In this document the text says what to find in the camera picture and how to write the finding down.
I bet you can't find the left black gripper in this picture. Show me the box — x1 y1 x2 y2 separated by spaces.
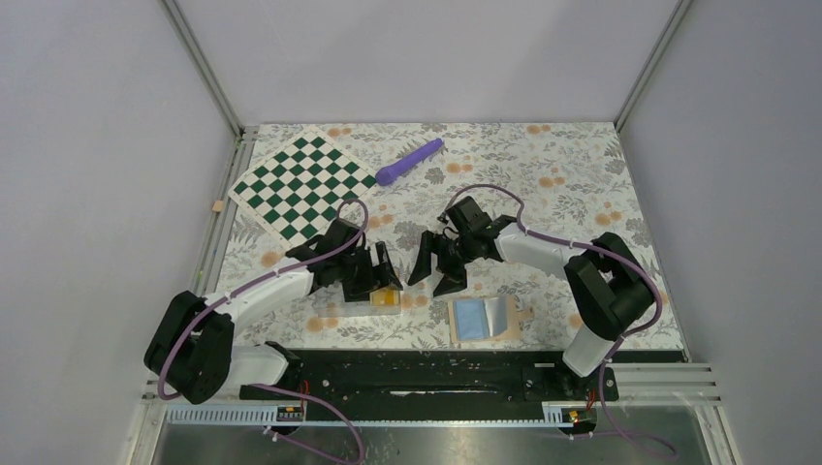
337 241 401 302

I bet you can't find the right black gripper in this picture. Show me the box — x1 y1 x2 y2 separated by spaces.
408 230 478 297

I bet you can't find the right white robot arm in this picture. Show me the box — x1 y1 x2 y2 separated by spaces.
408 196 657 399

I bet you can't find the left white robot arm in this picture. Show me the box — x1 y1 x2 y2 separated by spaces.
143 219 403 404

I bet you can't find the yellow credit card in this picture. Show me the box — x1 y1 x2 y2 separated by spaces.
369 288 401 307

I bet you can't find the floral tablecloth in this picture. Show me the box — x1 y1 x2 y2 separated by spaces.
216 122 685 351

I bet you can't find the green white chessboard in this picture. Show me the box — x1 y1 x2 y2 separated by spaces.
229 126 376 249

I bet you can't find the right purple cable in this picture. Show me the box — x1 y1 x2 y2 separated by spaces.
444 184 679 463

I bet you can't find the purple cylindrical handle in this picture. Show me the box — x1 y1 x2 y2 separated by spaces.
375 139 444 186

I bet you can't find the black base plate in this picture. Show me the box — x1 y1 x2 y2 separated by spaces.
278 350 619 419

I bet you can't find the white slotted cable duct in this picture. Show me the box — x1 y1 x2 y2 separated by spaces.
165 402 597 428

